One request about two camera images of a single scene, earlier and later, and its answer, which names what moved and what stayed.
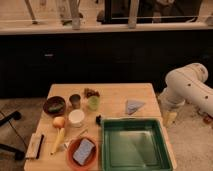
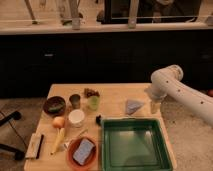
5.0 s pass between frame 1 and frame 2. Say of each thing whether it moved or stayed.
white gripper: moved
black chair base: stayed
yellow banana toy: stayed
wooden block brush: stayed
